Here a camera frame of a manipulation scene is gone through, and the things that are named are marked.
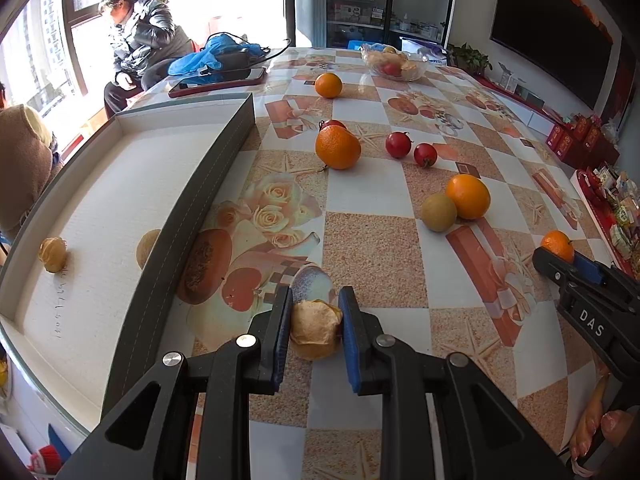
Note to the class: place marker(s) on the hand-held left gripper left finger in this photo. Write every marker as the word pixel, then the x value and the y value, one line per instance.
pixel 282 342

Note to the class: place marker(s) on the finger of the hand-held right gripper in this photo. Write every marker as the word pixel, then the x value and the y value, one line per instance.
pixel 549 266
pixel 589 269

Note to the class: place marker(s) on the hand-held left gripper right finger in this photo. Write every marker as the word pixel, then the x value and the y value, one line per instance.
pixel 350 345

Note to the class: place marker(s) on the orange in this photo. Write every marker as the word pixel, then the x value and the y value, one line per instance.
pixel 338 147
pixel 328 85
pixel 557 244
pixel 468 196

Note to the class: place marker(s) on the wrinkled tan dried fruit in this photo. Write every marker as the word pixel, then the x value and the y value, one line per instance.
pixel 315 330
pixel 53 255

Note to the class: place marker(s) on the red tomato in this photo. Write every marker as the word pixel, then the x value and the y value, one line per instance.
pixel 425 154
pixel 333 123
pixel 398 144

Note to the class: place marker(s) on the grey shallow box white lining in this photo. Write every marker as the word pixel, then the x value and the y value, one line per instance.
pixel 100 200

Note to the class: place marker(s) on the person's right hand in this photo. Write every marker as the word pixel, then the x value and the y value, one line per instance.
pixel 616 424

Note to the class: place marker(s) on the red tray of snacks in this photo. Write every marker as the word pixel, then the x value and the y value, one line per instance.
pixel 615 215

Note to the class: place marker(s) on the tan round pear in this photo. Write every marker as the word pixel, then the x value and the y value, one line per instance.
pixel 438 212

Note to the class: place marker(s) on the row of red gift boxes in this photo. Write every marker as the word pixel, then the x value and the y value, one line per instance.
pixel 575 137

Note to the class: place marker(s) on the round tan fruit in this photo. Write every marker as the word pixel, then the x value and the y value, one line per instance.
pixel 146 249

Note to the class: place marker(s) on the small white box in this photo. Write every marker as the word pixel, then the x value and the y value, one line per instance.
pixel 509 80

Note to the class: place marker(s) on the green potted plant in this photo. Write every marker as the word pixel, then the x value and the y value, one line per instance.
pixel 470 58

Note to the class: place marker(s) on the glass fruit bowl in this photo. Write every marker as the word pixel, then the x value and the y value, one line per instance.
pixel 415 72

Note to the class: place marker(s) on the white and blue plastic bag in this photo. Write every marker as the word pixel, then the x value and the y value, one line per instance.
pixel 425 50

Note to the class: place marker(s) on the red apple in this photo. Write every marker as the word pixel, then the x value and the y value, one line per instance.
pixel 392 68

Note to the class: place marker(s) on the red knitted cloth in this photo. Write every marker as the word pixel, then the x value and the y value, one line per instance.
pixel 46 460

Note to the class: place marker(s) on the tablet in red case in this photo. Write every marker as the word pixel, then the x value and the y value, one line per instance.
pixel 220 85

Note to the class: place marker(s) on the black bag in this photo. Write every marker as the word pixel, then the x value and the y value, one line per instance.
pixel 232 60

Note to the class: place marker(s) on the blue cloth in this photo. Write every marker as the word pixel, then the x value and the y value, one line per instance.
pixel 195 62

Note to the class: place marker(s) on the glass door display cabinet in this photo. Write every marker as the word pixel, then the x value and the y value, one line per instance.
pixel 380 0

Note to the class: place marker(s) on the black wall television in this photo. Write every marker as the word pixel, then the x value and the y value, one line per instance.
pixel 550 25

